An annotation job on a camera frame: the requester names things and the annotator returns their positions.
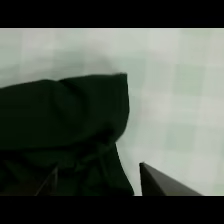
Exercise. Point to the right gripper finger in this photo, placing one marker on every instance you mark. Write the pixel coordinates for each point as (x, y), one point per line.
(156, 183)

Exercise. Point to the dark green garment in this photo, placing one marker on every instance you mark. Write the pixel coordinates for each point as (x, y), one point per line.
(63, 116)

